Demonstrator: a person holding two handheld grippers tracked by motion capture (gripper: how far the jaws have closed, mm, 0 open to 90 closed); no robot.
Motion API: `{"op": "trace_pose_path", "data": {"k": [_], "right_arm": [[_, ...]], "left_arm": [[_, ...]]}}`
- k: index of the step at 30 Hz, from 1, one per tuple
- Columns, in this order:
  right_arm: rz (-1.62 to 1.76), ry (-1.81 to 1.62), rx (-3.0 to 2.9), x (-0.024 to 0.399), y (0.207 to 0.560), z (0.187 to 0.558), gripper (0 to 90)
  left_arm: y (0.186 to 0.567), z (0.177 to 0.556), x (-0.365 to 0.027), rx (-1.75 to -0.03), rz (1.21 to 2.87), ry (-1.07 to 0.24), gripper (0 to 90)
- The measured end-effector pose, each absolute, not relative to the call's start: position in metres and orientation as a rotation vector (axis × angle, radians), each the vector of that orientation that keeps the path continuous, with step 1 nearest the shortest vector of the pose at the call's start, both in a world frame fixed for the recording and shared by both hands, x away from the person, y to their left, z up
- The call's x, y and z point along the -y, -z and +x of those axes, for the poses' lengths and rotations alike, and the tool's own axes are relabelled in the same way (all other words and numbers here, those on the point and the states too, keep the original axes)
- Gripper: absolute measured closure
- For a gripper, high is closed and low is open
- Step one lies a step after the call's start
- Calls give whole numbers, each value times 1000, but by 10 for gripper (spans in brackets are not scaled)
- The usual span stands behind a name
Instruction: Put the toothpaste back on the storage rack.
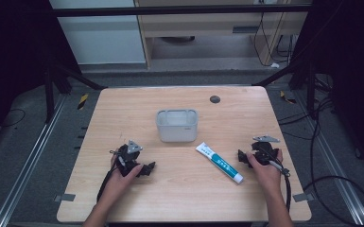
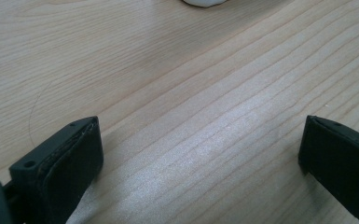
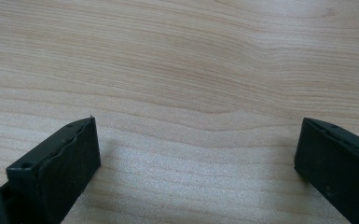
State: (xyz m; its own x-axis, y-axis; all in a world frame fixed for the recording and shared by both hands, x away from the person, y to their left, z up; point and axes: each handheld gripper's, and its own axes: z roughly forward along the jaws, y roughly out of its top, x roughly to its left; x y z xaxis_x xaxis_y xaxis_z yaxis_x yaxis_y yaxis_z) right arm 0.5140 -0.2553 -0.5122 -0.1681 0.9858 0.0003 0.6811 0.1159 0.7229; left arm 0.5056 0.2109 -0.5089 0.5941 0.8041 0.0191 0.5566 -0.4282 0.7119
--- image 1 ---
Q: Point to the light wooden desk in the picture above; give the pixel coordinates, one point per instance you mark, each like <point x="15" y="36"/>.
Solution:
<point x="208" y="23"/>

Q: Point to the aluminium floor rail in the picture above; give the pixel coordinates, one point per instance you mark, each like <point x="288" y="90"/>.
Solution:
<point x="337" y="176"/>
<point x="28" y="164"/>

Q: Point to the person's right hand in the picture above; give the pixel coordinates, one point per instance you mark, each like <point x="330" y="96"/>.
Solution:
<point x="266" y="175"/>

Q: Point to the dark round table grommet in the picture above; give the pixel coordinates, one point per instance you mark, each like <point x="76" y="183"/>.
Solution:
<point x="215" y="99"/>

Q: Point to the dark curtain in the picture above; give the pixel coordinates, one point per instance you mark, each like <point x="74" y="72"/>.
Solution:
<point x="9" y="63"/>
<point x="353" y="78"/>

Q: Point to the black metal stand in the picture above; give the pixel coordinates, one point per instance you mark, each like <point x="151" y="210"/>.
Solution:
<point x="48" y="94"/>
<point x="310" y="91"/>

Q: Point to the person's left hand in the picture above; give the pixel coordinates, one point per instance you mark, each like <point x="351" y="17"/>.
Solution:
<point x="119" y="184"/>

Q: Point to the yellow and black tape strip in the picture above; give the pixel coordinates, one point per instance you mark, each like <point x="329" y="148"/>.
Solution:
<point x="83" y="101"/>
<point x="287" y="97"/>

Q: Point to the white cabinet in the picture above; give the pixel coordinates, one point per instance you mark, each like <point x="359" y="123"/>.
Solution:
<point x="100" y="41"/>

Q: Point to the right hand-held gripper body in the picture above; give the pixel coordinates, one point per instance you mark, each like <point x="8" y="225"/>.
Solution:
<point x="264" y="151"/>

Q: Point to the grey plastic holder box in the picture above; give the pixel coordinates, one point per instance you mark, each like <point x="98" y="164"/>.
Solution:
<point x="177" y="129"/>

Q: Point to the white plug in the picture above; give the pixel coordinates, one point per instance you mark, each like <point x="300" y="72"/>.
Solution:
<point x="274" y="65"/>

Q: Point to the black horizontal frame bar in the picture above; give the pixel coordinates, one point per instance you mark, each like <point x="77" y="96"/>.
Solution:
<point x="170" y="10"/>

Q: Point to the grey tape piece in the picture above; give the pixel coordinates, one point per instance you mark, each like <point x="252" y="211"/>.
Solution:
<point x="303" y="197"/>
<point x="65" y="197"/>

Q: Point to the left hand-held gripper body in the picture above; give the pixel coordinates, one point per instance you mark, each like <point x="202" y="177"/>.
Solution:
<point x="129" y="157"/>

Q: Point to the white and teal toothpaste tube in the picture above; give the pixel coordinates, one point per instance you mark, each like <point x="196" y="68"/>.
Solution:
<point x="219" y="162"/>

